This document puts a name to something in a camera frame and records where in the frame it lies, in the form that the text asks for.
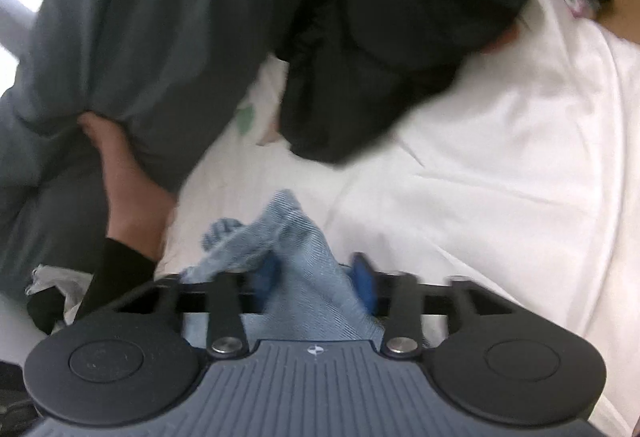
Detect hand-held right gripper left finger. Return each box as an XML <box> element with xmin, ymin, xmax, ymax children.
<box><xmin>115</xmin><ymin>262</ymin><xmax>278</xmax><ymax>359</ymax></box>

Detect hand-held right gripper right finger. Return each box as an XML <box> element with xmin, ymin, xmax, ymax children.
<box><xmin>350</xmin><ymin>253</ymin><xmax>516</xmax><ymax>359</ymax></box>

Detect blue denim jeans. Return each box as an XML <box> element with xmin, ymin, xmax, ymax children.
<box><xmin>180</xmin><ymin>190</ymin><xmax>388</xmax><ymax>353</ymax></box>

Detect person's black sock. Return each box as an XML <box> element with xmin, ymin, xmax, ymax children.
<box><xmin>75</xmin><ymin>237</ymin><xmax>157</xmax><ymax>323</ymax></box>

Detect person's bare ankle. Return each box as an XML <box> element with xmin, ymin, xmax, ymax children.
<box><xmin>79</xmin><ymin>112</ymin><xmax>177</xmax><ymax>263</ymax></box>

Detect cream bear printed blanket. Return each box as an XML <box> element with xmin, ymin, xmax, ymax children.
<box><xmin>0</xmin><ymin>0</ymin><xmax>640</xmax><ymax>437</ymax></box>

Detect white crumpled cloth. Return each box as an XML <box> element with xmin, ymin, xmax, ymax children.
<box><xmin>25</xmin><ymin>264</ymin><xmax>93</xmax><ymax>325</ymax></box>

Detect black jacket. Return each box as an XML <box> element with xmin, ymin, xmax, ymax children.
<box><xmin>277</xmin><ymin>0</ymin><xmax>533</xmax><ymax>165</ymax></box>

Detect person's dark grey trousers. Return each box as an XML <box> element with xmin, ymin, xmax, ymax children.
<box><xmin>0</xmin><ymin>0</ymin><xmax>321</xmax><ymax>278</ymax></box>

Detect white floral cloth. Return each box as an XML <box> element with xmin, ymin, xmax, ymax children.
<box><xmin>567</xmin><ymin>0</ymin><xmax>603</xmax><ymax>18</ymax></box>

